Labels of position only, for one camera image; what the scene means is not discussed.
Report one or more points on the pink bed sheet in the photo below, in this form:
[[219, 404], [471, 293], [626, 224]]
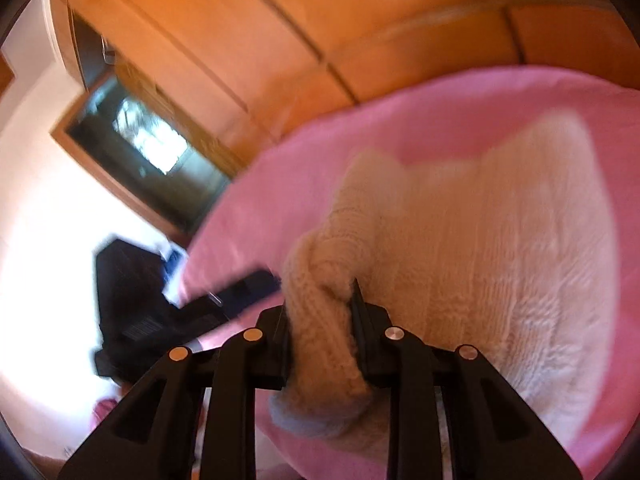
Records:
[[310, 185]]

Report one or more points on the wooden wardrobe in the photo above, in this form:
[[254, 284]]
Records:
[[250, 35]]

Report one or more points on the cream knit sweater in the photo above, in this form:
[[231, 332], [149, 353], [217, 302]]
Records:
[[475, 260]]

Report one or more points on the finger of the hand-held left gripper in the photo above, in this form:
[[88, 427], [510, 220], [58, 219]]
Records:
[[245, 287]]

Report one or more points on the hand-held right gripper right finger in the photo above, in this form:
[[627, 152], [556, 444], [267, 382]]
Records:
[[359, 345]]

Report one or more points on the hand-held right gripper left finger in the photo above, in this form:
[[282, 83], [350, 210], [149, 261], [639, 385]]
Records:
[[285, 355]]

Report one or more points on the wood-framed dark mirror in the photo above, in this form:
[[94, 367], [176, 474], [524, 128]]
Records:
[[145, 150]]

